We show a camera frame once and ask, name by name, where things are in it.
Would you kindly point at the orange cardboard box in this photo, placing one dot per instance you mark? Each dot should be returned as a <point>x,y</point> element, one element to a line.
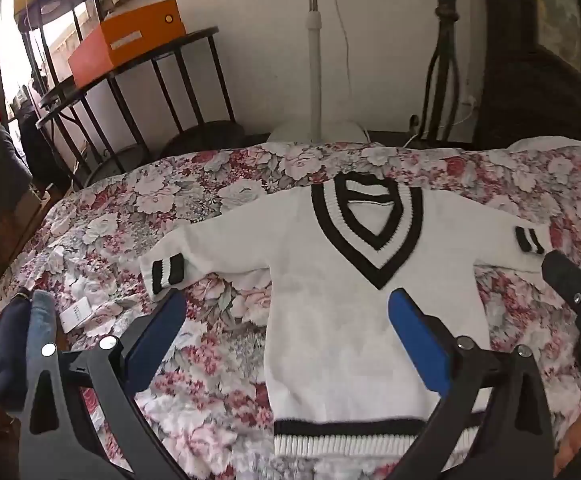
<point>125,45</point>

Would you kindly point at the white fan stand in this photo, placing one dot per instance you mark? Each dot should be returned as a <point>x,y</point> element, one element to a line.
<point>314,85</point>

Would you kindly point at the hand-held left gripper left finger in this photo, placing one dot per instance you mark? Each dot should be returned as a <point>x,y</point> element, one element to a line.
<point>155,335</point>

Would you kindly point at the black ornate metal stand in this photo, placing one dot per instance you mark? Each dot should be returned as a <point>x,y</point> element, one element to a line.
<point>445,15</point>

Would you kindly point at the white paper tag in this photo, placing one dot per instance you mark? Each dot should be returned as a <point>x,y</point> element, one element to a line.
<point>78,312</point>

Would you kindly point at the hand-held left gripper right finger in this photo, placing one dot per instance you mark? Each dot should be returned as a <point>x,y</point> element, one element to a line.
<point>418,342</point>

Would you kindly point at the folded blue jeans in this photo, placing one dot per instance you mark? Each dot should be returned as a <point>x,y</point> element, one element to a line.
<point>43,317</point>

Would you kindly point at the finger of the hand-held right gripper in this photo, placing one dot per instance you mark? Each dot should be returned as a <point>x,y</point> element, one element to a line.
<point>565,280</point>

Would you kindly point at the white sweater with black trim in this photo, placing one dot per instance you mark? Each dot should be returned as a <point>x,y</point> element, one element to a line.
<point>330,310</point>

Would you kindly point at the black round metal rack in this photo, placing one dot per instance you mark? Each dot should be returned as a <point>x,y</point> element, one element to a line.
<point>200,137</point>
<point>115,162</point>

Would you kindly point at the folded navy cloth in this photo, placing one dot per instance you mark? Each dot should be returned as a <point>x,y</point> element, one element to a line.
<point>5,355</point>

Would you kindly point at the floral bed blanket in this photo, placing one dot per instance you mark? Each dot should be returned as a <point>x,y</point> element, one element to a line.
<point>210,360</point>

